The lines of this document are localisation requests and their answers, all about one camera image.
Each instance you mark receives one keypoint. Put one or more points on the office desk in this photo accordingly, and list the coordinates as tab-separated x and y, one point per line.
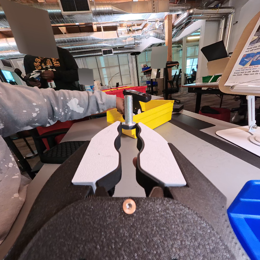
199	85

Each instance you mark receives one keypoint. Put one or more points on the silver pipe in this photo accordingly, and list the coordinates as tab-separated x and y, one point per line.
213	11

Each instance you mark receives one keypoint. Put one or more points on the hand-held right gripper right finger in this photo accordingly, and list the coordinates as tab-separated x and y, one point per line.
160	160

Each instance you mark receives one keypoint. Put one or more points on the silver hex bolt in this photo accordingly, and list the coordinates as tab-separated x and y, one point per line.
128	107

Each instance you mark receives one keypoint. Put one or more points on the person's left hand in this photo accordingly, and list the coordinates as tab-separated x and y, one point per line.
120	105

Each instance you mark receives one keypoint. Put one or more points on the yellow storage bin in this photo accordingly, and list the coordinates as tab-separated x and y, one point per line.
158	113

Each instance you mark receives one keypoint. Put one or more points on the wooden support post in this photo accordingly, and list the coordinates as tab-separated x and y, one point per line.
168	36

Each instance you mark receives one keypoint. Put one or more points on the ceiling vent grille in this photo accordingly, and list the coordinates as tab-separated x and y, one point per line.
75	5

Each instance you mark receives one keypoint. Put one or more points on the black office chair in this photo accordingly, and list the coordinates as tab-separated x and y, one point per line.
172	89

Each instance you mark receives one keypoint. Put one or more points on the beige panel stand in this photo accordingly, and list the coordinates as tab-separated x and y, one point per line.
229	77

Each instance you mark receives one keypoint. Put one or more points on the person's left forearm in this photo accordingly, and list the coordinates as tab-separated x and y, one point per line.
50	105

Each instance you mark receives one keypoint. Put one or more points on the person's right hand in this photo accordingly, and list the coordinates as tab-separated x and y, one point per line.
135	162

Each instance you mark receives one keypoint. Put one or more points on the black panel wooden stand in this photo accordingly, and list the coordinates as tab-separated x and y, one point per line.
215	50

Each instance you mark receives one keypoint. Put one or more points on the silver air duct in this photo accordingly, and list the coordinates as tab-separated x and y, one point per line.
121	8
81	38

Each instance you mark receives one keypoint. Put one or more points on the white stand base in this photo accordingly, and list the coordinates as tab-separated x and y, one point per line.
233	136

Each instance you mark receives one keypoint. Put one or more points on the black floor lamp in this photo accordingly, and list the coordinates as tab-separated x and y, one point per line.
135	53

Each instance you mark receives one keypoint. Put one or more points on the red storage tub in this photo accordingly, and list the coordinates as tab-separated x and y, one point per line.
121	92

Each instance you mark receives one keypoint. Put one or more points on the black cube device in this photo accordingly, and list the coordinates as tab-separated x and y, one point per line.
177	108

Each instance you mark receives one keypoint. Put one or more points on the blue storage bin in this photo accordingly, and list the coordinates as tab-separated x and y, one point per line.
245	223

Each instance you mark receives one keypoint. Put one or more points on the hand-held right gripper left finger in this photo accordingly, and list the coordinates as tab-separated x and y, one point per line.
99	158

